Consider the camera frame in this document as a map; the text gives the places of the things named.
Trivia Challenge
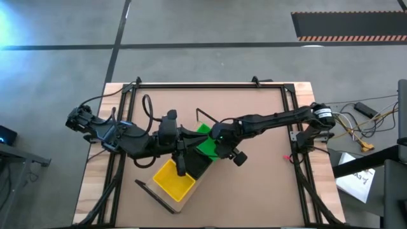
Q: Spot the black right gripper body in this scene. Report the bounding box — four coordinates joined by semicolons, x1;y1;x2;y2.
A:
209;121;245;159

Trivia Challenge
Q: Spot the black hanging arm cable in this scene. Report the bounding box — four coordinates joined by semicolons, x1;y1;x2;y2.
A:
132;155;158;170

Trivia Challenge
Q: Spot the black aluminium table frame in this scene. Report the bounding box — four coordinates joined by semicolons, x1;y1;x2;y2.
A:
71;76;344;228

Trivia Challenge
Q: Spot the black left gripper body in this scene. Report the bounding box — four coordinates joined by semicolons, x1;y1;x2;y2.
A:
171;125;210;154

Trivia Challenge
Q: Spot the black thin arm cable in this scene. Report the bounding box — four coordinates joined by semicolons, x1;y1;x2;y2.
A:
78;83;135;108

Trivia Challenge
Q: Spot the black floor cable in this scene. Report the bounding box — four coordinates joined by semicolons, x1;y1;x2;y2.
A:
324;94;400;135

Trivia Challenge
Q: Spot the dark grey furniture panel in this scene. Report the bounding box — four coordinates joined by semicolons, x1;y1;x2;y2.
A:
380;158;407;229

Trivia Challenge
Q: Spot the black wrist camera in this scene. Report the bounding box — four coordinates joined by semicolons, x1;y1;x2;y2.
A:
233;150;249;167
158;109;179;146

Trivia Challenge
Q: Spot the white paper sheet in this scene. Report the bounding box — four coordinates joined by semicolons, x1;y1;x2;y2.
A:
335;151;376;204

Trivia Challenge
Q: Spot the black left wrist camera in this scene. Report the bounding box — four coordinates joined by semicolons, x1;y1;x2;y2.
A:
158;109;179;146

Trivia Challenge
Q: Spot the yellow floor cable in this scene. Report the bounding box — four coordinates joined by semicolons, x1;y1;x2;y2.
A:
333;109;399;148

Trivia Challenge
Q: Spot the white floor cable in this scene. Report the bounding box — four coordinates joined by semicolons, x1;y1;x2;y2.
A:
332;101;399;141

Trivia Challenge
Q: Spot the black slotted plastic basket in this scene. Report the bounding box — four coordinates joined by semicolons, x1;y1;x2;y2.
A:
183;148;213;181

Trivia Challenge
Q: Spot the yellow slotted plastic basket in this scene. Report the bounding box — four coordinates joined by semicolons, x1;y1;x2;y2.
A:
152;158;197;204

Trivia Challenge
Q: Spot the black hazard-striped floor ramp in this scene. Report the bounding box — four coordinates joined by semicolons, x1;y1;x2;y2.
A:
290;10;407;43

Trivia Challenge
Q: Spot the brown table mat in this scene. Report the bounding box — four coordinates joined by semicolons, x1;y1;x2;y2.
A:
114;87;306;228

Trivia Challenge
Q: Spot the black furniture bar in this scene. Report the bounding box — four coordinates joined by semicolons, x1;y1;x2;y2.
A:
331;143;407;179

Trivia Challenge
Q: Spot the grey upright panel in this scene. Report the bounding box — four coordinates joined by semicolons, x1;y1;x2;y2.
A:
396;78;407;165

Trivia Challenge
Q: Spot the grey metal stand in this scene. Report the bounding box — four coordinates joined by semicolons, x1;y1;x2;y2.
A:
0;142;52;229

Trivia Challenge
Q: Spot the black power adapter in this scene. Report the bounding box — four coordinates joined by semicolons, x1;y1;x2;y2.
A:
354;101;378;120

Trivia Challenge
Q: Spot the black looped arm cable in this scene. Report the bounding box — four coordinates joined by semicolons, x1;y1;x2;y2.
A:
141;94;163;124

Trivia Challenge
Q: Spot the black device with blue light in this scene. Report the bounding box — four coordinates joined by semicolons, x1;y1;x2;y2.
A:
0;124;19;147

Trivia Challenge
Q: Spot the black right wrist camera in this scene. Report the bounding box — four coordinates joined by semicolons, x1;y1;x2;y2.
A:
233;150;249;167

